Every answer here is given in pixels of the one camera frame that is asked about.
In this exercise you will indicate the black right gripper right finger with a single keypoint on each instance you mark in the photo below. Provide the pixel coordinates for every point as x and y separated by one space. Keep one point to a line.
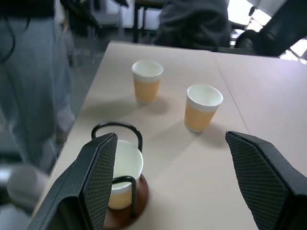
263 177

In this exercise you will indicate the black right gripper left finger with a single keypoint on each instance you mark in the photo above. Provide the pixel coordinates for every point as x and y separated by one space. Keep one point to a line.
74 182

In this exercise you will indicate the orange and white paper cup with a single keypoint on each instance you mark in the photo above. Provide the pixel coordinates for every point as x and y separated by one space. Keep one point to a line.
201 107
146 81
124 177

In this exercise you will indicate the person in grey trousers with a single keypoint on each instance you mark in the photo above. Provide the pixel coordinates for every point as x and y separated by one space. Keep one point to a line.
33 91

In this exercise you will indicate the black office chair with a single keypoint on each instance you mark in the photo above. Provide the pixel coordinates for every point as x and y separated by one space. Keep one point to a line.
271 31

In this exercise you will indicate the person in grey jacket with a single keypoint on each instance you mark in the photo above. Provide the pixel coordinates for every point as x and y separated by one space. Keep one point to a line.
192 21

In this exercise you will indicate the black metal table frame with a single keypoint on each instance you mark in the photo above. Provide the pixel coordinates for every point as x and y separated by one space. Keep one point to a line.
141 16

